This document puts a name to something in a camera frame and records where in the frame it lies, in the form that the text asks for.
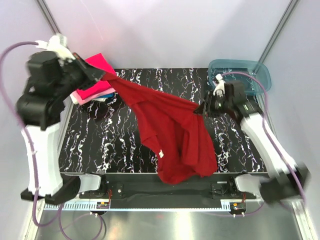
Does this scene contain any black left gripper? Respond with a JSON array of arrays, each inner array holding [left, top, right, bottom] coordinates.
[[55, 51, 106, 98]]

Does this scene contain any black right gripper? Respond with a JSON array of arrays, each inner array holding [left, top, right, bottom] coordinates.
[[192, 91, 232, 119]]

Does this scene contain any dark red t-shirt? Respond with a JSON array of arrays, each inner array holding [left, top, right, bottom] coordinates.
[[102, 73, 218, 184]]

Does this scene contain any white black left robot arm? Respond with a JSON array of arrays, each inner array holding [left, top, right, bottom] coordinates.
[[16, 50, 108, 205]]

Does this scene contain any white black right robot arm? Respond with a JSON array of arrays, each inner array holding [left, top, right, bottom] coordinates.
[[194, 80, 310, 204]]

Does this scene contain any folded magenta t-shirt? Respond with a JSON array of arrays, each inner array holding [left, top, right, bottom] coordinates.
[[73, 53, 116, 105]]

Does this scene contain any folded light pink t-shirt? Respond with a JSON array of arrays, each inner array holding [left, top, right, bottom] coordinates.
[[70, 88, 116, 105]]

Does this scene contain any folded white t-shirt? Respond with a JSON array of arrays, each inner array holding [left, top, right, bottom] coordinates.
[[93, 97, 108, 102]]

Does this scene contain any folded teal t-shirt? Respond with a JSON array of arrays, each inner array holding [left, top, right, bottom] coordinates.
[[98, 92, 115, 99]]

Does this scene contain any teal translucent plastic bin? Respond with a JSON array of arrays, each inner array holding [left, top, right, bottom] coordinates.
[[208, 59, 272, 96]]

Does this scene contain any right small electronics board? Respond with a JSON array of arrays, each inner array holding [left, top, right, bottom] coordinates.
[[230, 202, 247, 212]]

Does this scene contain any small electronics board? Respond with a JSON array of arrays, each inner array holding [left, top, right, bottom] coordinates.
[[96, 201, 110, 210], [230, 202, 247, 212]]

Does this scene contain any left small electronics board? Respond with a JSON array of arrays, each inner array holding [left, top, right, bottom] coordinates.
[[96, 201, 110, 210]]

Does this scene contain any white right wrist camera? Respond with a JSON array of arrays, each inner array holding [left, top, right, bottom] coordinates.
[[213, 74, 225, 98]]

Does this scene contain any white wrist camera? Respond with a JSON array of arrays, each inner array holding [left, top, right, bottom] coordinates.
[[213, 74, 225, 98], [35, 33, 76, 61]]

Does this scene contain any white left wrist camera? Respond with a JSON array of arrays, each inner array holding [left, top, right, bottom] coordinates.
[[35, 33, 76, 61]]

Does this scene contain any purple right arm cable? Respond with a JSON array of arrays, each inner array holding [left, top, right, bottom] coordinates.
[[199, 71, 307, 220]]

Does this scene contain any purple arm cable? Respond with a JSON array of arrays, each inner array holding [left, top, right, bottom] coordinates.
[[199, 71, 307, 220], [0, 41, 107, 240]]

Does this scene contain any left aluminium frame post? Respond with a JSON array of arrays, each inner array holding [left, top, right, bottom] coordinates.
[[35, 0, 61, 34]]

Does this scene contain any aluminium frame post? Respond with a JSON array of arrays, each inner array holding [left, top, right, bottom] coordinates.
[[35, 0, 61, 34], [258, 0, 300, 64]]

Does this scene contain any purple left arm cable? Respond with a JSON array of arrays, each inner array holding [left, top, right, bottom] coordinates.
[[0, 41, 107, 240]]

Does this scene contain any right aluminium frame post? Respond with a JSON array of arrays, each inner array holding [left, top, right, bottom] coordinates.
[[258, 0, 300, 64]]

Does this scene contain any white slotted cable duct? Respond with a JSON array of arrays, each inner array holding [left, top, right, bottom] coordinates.
[[44, 201, 247, 211]]

